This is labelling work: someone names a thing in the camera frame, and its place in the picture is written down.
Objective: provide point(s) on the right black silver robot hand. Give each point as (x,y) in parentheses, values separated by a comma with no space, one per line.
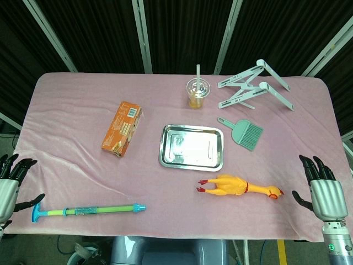
(328,197)

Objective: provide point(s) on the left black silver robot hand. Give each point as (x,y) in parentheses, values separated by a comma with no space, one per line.
(7,190)

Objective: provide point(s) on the yellow rubber chicken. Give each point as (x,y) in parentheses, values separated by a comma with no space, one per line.
(229,186)

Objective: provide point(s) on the green blue water squirter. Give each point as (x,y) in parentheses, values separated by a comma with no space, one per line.
(85,211)

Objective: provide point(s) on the teal plastic hand brush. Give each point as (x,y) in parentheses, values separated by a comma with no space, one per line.
(246,135)

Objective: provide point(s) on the rectangular stainless steel tray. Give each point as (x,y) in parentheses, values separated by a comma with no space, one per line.
(191,146)

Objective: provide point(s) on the pink velvet tablecloth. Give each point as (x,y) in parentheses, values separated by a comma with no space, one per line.
(69,116)

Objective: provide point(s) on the white bucket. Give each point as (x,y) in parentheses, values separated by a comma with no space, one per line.
(82,255)

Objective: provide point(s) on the orange cardboard box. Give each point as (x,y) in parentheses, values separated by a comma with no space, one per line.
(121,128)

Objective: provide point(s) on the grey folding laptop stand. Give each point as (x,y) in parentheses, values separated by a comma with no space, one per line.
(244,89)

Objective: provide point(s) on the clear cup with orange drink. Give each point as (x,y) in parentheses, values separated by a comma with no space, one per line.
(197,98)

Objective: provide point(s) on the grey robot torso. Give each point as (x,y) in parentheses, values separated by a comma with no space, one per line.
(171,252)

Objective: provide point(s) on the white drinking straw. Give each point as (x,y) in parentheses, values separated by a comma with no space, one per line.
(198,74)

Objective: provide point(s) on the white metal frame pole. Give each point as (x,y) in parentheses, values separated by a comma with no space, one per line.
(143,36)
(52,38)
(328,48)
(227,36)

